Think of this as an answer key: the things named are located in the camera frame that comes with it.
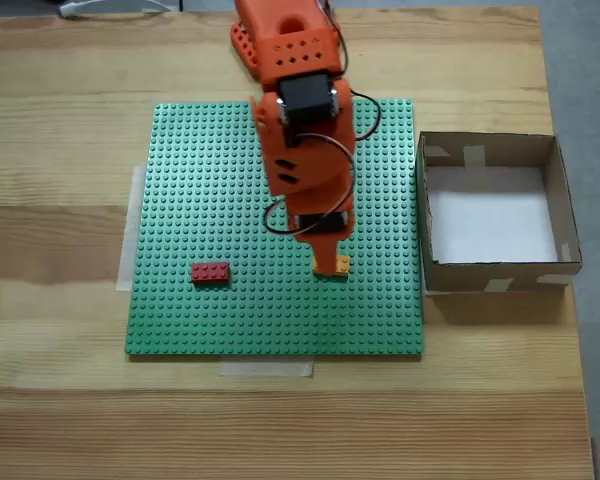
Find white paper box liner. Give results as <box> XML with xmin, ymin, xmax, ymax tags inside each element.
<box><xmin>423</xmin><ymin>166</ymin><xmax>564</xmax><ymax>265</ymax></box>

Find wide masking tape strip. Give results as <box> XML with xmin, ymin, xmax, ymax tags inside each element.
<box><xmin>115</xmin><ymin>160</ymin><xmax>147</xmax><ymax>293</ymax></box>

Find red lego block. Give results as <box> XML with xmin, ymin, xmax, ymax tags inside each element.
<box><xmin>190</xmin><ymin>261</ymin><xmax>231</xmax><ymax>286</ymax></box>

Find brown cardboard box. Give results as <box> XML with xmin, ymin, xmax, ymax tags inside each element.
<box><xmin>415</xmin><ymin>130</ymin><xmax>584</xmax><ymax>297</ymax></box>

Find yellow lego block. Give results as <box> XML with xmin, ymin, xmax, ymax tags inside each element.
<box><xmin>311</xmin><ymin>253</ymin><xmax>352</xmax><ymax>279</ymax></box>

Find green lego baseplate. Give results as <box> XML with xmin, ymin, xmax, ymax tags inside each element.
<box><xmin>123</xmin><ymin>98</ymin><xmax>426</xmax><ymax>361</ymax></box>

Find white curved object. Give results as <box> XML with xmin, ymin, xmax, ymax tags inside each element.
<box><xmin>57</xmin><ymin>0</ymin><xmax>169</xmax><ymax>19</ymax></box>

